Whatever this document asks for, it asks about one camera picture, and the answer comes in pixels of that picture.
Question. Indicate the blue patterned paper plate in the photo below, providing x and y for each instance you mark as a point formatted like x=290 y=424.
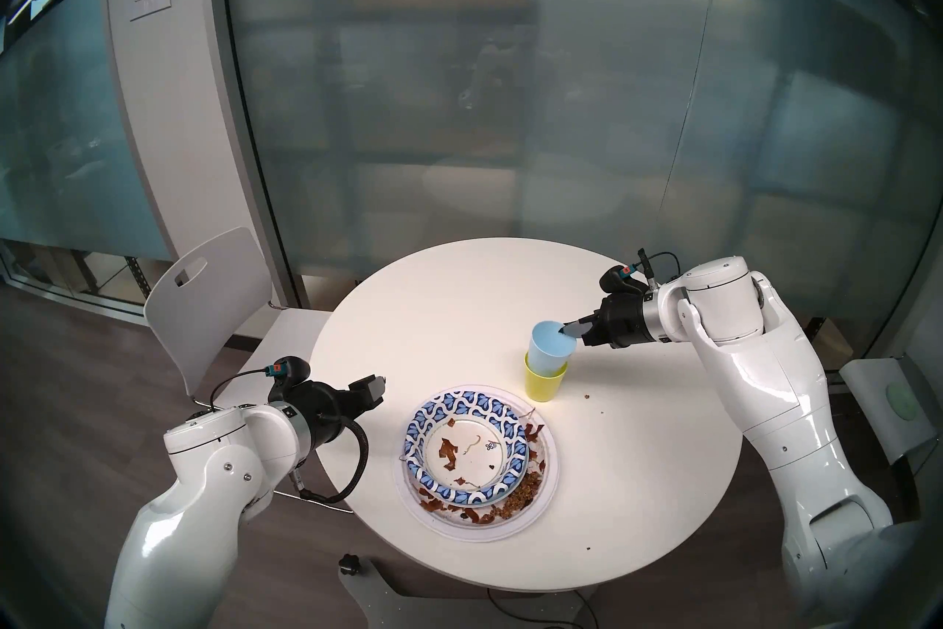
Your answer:
x=471 y=403

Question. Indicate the grey chair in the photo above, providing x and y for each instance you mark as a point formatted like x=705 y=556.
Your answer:
x=873 y=392

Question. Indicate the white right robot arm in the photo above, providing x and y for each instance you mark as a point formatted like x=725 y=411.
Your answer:
x=773 y=377

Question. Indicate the large white paper plate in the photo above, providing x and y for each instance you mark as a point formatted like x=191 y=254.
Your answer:
x=479 y=533

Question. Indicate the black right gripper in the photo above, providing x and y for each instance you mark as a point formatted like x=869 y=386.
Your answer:
x=626 y=322

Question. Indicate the brown minced food leftovers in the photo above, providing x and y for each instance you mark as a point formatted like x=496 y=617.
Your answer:
x=519 y=498

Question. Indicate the white plastic chair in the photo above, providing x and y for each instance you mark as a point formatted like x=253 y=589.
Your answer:
x=214 y=310

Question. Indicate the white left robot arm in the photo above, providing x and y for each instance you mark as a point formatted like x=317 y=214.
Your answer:
x=191 y=524

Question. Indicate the pale green round disc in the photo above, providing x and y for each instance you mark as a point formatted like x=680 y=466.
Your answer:
x=902 y=401

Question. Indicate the small brown food scraps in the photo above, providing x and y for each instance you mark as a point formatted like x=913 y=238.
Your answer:
x=447 y=451

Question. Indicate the light blue plastic cup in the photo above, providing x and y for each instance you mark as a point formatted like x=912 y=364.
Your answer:
x=549 y=351

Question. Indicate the black star knob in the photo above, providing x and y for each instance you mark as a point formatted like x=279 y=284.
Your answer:
x=349 y=565

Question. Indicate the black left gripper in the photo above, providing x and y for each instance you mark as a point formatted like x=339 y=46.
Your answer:
x=324 y=410

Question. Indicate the yellow plastic cup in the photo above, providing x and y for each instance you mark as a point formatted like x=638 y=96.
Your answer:
x=544 y=388

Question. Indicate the grey metal base frame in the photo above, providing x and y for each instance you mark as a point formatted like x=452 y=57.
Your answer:
x=383 y=602

